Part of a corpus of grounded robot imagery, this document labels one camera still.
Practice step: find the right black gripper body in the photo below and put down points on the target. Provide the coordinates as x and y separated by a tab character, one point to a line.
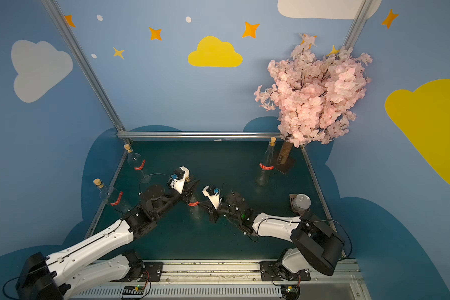
214	210

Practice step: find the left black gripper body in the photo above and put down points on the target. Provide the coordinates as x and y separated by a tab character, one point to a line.
185	192

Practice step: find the clear glass bottle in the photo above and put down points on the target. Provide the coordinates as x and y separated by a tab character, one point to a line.
263	176
137	163
196	212
112	197

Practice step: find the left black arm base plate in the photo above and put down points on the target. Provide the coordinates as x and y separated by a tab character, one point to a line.
152	270

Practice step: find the left aluminium frame post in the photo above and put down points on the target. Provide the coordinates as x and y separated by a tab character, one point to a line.
66	31

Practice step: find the aluminium back frame bar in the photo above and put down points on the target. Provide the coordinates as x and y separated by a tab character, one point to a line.
195	135

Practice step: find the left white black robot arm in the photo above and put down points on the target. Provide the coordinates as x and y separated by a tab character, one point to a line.
64	274

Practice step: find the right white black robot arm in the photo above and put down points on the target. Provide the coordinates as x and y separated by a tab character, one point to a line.
317	246

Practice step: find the left small circuit board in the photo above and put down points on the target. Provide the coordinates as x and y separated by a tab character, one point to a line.
132	292

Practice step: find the right small circuit board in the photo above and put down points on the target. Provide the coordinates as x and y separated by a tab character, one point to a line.
290	292

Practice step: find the aluminium front rail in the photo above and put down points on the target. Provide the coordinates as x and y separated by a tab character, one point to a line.
235	279

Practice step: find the aluminium frame post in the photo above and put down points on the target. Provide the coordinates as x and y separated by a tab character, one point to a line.
357	24
66	31

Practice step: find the right aluminium frame post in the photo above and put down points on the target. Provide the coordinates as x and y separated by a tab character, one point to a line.
357	24

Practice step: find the pink artificial blossom tree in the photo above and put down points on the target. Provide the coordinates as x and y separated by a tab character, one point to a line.
315	96

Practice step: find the small circuit board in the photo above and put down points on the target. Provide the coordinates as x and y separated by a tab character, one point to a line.
290	292
132	292

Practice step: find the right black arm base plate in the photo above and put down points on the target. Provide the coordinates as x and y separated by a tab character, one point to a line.
272	270

